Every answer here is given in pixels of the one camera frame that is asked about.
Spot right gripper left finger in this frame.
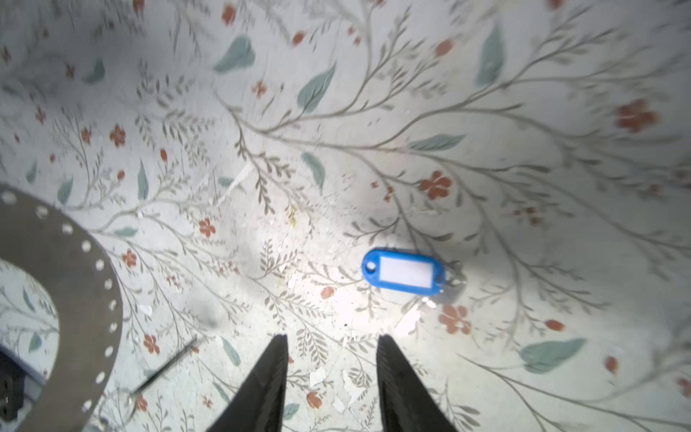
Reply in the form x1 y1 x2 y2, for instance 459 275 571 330
208 335 289 432

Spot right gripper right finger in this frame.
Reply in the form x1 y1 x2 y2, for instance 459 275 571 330
376 335 456 432

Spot perforated metal ring disc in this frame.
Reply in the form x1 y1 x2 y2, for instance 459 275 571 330
1 184 122 431

